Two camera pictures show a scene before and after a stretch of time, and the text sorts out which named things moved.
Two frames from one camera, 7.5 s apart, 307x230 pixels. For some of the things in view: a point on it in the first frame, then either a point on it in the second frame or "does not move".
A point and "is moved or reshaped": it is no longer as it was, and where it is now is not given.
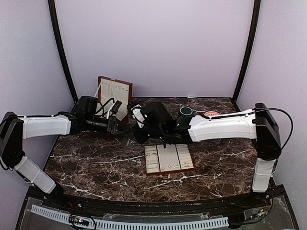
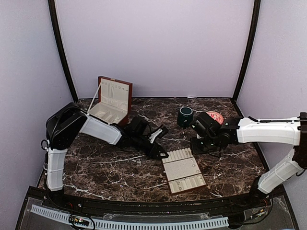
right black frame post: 253,36 does not move
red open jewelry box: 110,91 does not move
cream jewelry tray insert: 174,158 is moved or reshaped
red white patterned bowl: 212,113 does not move
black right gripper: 140,139 to 195,150
